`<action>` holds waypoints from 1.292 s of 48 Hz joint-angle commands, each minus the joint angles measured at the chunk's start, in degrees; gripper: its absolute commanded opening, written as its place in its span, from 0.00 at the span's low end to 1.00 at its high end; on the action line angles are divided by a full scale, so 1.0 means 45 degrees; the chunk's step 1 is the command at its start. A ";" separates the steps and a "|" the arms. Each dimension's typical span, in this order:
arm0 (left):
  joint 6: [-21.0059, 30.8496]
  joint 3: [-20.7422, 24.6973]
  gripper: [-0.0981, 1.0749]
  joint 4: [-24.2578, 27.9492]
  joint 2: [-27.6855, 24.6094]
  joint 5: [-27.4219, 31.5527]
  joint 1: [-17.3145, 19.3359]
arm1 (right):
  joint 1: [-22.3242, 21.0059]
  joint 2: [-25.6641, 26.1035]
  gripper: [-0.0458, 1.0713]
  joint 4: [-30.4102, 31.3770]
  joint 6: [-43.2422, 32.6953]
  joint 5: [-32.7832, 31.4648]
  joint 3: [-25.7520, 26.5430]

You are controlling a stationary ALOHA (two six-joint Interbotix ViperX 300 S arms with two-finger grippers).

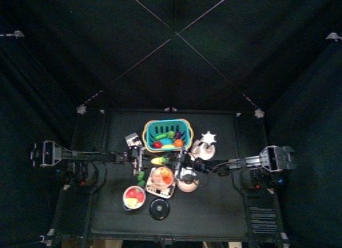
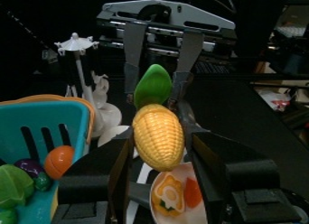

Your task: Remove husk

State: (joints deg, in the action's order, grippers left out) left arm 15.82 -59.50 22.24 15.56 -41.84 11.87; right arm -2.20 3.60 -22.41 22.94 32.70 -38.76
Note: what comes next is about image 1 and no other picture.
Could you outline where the teal basket with yellow handles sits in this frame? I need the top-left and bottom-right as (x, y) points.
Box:
(141, 118), (196, 153)

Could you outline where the red and white bowl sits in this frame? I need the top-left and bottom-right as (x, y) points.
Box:
(122, 185), (148, 212)

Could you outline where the green toy pea pod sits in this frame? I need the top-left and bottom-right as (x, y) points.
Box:
(137, 170), (148, 188)

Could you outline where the beige round bowl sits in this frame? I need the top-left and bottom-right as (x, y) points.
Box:
(177, 168), (201, 193)

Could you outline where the white star-shaped toy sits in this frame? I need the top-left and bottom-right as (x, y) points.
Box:
(201, 131), (218, 145)

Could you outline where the toy corn with green husk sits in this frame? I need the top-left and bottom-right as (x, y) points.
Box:
(150, 156), (170, 167)

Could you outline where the white printed label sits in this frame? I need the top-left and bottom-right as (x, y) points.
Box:
(249, 206), (279, 236)

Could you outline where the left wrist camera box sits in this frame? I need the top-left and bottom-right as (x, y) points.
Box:
(125, 132), (142, 146)

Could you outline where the black round lid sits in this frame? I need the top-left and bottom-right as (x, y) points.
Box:
(149, 198), (172, 221)

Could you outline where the white toy tray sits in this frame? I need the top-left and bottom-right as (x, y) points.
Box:
(145, 165), (180, 200)

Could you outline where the green toy cucumber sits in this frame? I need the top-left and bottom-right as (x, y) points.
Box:
(154, 131), (177, 141)

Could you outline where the red toy food piece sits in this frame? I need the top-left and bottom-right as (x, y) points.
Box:
(126, 188), (146, 203)

